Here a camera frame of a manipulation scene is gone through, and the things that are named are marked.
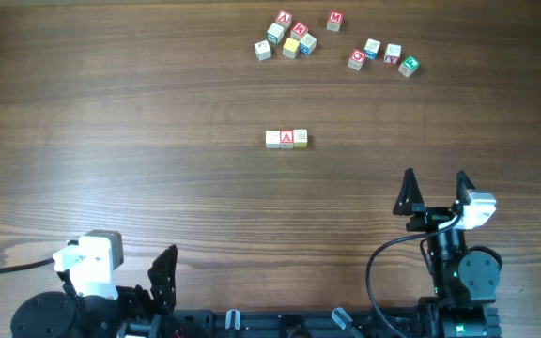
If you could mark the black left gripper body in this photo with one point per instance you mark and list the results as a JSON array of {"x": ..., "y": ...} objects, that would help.
[{"x": 131, "y": 305}]

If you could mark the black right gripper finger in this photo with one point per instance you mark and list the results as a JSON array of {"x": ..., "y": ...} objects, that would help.
[
  {"x": 463, "y": 186},
  {"x": 409, "y": 201}
]

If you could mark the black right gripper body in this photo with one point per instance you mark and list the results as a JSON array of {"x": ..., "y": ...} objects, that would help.
[{"x": 430, "y": 220}]

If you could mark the yellow edged B block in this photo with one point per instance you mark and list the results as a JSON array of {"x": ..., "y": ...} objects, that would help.
[{"x": 300, "y": 138}]

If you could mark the red A letter block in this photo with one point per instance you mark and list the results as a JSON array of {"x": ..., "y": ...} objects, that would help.
[{"x": 286, "y": 139}]

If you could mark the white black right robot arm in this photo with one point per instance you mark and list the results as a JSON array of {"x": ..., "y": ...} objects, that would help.
[{"x": 464, "y": 278}]

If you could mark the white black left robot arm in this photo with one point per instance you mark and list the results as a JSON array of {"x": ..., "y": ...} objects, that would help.
[{"x": 66, "y": 314}]

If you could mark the green E letter block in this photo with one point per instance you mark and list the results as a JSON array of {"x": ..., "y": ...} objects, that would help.
[{"x": 408, "y": 66}]

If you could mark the red X letter block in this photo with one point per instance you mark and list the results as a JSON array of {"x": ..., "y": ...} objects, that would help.
[{"x": 392, "y": 53}]

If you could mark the red Q letter block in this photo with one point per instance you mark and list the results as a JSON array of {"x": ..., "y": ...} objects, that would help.
[{"x": 356, "y": 59}]

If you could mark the blue edged wooden block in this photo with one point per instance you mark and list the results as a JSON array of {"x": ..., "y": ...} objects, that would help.
[{"x": 371, "y": 48}]

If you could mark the blue edged picture block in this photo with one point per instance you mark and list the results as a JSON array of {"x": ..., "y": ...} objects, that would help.
[{"x": 307, "y": 44}]

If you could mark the yellow wooden block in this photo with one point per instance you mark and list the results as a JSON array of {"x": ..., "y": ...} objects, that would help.
[{"x": 291, "y": 48}]

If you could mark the red M letter block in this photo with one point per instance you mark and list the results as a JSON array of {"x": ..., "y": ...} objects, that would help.
[{"x": 335, "y": 20}]

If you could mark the red W letter block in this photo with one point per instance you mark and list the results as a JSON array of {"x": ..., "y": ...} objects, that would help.
[{"x": 298, "y": 30}]

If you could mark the green edged picture block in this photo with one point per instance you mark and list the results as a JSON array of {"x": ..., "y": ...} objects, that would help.
[{"x": 275, "y": 33}]

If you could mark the red V letter block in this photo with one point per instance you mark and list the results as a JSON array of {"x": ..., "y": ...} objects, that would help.
[{"x": 284, "y": 19}]

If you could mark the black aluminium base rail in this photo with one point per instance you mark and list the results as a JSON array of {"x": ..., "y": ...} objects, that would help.
[{"x": 294, "y": 324}]

